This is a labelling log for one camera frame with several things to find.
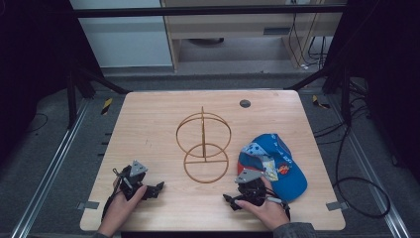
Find black curtain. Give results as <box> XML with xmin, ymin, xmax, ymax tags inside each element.
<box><xmin>325</xmin><ymin>0</ymin><xmax>420</xmax><ymax>184</ymax></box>
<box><xmin>0</xmin><ymin>0</ymin><xmax>104</xmax><ymax>167</ymax></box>

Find blue baseball cap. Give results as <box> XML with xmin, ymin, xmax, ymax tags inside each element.
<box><xmin>237</xmin><ymin>133</ymin><xmax>308</xmax><ymax>203</ymax></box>

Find black looped floor cable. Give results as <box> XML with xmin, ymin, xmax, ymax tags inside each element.
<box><xmin>312</xmin><ymin>78</ymin><xmax>392</xmax><ymax>220</ymax></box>

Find golden wire hat stand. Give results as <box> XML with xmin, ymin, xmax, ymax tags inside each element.
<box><xmin>175</xmin><ymin>105</ymin><xmax>233</xmax><ymax>184</ymax></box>

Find thin black floor cable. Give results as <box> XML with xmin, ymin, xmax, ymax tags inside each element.
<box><xmin>26</xmin><ymin>112</ymin><xmax>50</xmax><ymax>134</ymax></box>

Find black horizontal frame bar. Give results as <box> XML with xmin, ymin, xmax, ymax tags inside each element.
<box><xmin>72</xmin><ymin>4</ymin><xmax>347</xmax><ymax>18</ymax></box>

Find white cabinet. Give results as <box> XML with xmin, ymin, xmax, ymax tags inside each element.
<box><xmin>68</xmin><ymin>0</ymin><xmax>174</xmax><ymax>69</ymax></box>

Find black metal stand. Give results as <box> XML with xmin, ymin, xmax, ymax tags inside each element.
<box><xmin>64</xmin><ymin>60</ymin><xmax>131</xmax><ymax>131</ymax></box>
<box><xmin>284</xmin><ymin>63</ymin><xmax>354</xmax><ymax>127</ymax></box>

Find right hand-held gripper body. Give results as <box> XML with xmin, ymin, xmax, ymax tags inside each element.
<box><xmin>234</xmin><ymin>168</ymin><xmax>269</xmax><ymax>208</ymax></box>

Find yellow black striped tape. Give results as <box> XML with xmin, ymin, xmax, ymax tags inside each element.
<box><xmin>311</xmin><ymin>94</ymin><xmax>331</xmax><ymax>110</ymax></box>
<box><xmin>100</xmin><ymin>97</ymin><xmax>114</xmax><ymax>116</ymax></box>

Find grey tape strip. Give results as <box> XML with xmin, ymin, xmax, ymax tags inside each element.
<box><xmin>76</xmin><ymin>200</ymin><xmax>101</xmax><ymax>211</ymax></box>
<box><xmin>325</xmin><ymin>200</ymin><xmax>350</xmax><ymax>212</ymax></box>

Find black cables under desk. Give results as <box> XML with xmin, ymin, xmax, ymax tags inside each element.
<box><xmin>287</xmin><ymin>12</ymin><xmax>329</xmax><ymax>71</ymax></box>

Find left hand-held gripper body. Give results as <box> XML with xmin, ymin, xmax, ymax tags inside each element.
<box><xmin>113</xmin><ymin>160</ymin><xmax>149</xmax><ymax>201</ymax></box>

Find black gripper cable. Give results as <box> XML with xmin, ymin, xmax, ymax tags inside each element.
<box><xmin>100</xmin><ymin>168</ymin><xmax>124</xmax><ymax>222</ymax></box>
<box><xmin>263</xmin><ymin>187</ymin><xmax>292</xmax><ymax>222</ymax></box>

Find person's right hand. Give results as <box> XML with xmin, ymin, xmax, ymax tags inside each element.
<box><xmin>234</xmin><ymin>176</ymin><xmax>291</xmax><ymax>232</ymax></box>

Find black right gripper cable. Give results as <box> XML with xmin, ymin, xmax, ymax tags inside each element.
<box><xmin>263</xmin><ymin>187</ymin><xmax>292</xmax><ymax>222</ymax></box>

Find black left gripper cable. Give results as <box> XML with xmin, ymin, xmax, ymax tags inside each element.
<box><xmin>100</xmin><ymin>168</ymin><xmax>124</xmax><ymax>222</ymax></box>

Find metal floor rail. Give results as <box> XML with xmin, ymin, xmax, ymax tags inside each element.
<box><xmin>10</xmin><ymin>98</ymin><xmax>91</xmax><ymax>238</ymax></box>
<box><xmin>328</xmin><ymin>95</ymin><xmax>412</xmax><ymax>238</ymax></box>

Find person's left hand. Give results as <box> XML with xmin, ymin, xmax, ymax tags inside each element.
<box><xmin>102</xmin><ymin>184</ymin><xmax>149</xmax><ymax>226</ymax></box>

